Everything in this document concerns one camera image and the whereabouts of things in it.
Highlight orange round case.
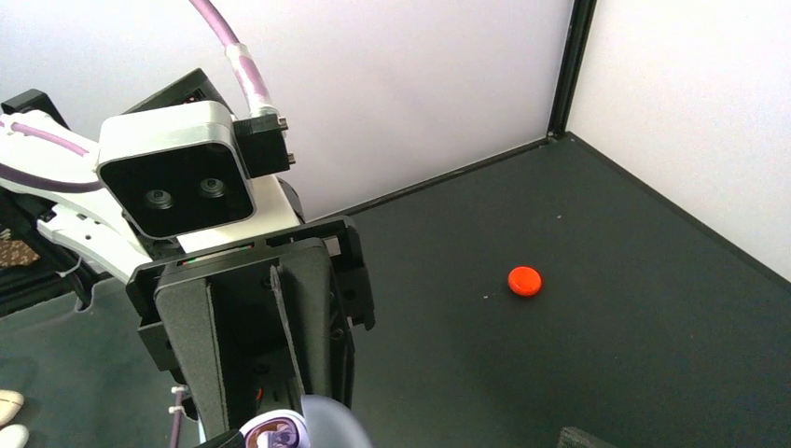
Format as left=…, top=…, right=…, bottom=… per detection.
left=507, top=266, right=543, bottom=297

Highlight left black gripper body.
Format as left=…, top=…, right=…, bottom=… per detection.
left=126, top=216, right=376, bottom=427

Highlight lavender earbud charging case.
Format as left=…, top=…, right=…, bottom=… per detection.
left=237, top=394, right=375, bottom=448

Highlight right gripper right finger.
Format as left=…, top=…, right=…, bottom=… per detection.
left=556, top=427, right=616, bottom=448

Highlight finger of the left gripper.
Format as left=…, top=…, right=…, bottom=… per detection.
left=155, top=279, right=230, bottom=439
left=270, top=239, right=340, bottom=399

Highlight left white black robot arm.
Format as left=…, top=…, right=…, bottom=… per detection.
left=1, top=69, right=375, bottom=447

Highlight black vertical frame post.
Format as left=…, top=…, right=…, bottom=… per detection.
left=547, top=0, right=598, bottom=139

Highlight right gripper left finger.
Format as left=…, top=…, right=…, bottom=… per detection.
left=197, top=430, right=245, bottom=448

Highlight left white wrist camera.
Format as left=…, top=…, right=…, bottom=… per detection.
left=96, top=101, right=292, bottom=239

